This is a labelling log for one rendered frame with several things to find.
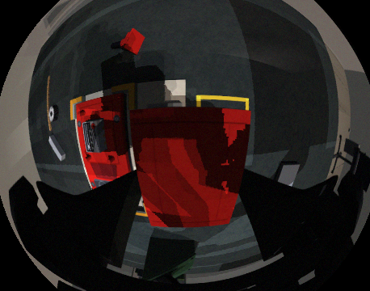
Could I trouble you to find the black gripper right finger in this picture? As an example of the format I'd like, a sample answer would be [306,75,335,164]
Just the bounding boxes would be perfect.
[238,168,338,262]

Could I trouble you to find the black toy tyre with grey wheel hub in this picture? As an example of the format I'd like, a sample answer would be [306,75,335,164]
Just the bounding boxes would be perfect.
[48,106,59,122]

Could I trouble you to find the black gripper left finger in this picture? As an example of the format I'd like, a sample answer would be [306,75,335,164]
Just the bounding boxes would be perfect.
[36,169,142,268]

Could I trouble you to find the yellow rectangular outline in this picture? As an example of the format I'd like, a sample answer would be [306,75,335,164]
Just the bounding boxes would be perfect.
[197,95,249,110]

